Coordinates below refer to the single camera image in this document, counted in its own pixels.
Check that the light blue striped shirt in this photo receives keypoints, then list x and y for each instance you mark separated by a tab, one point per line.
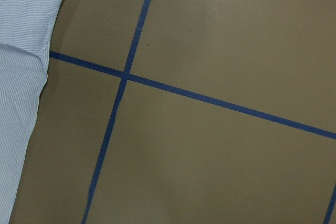
26	29

